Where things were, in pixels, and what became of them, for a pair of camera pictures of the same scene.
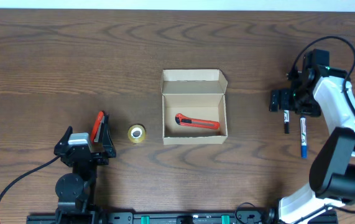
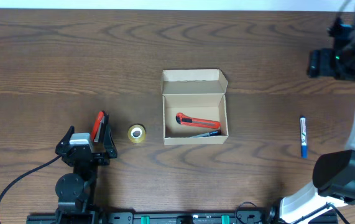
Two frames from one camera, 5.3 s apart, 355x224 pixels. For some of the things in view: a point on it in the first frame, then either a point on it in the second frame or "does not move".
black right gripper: (276, 100) → (317, 62)
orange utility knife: (181, 120) does not move
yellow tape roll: (137, 133) does not move
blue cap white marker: (303, 126) does not move
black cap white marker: (286, 121) → (214, 133)
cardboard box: (193, 109) does not move
